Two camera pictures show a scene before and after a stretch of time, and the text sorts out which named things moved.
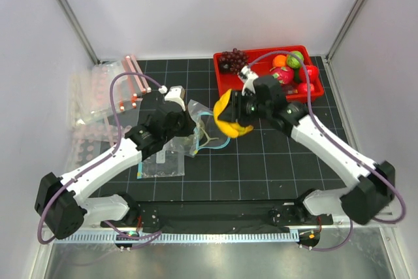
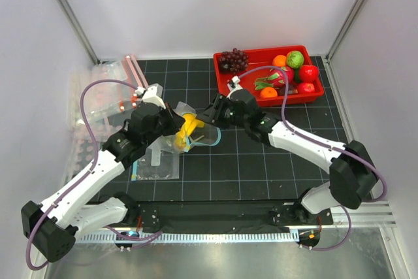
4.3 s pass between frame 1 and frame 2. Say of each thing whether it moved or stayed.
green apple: stayed
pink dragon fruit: stayed
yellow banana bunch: moved
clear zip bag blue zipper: moved
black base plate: stayed
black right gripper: moved
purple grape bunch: stayed
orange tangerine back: stayed
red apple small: stayed
